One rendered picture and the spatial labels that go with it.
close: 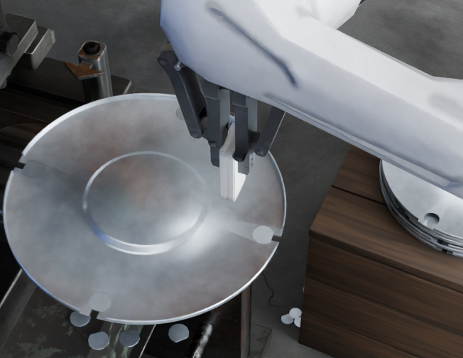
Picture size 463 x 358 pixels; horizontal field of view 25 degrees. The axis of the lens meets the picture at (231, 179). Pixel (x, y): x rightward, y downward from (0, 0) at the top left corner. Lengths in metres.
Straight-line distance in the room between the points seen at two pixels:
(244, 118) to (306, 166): 1.22
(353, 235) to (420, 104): 1.01
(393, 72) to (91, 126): 0.60
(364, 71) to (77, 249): 0.52
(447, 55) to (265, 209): 1.35
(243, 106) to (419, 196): 0.75
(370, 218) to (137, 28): 0.96
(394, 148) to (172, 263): 0.46
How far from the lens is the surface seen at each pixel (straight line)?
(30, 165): 1.11
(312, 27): 0.60
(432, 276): 1.56
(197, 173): 1.09
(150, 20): 2.40
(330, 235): 1.58
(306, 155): 2.13
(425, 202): 1.58
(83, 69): 1.20
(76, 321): 1.16
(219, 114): 0.90
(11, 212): 1.08
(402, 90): 0.58
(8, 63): 1.05
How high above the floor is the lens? 1.64
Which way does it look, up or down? 52 degrees down
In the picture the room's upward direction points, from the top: straight up
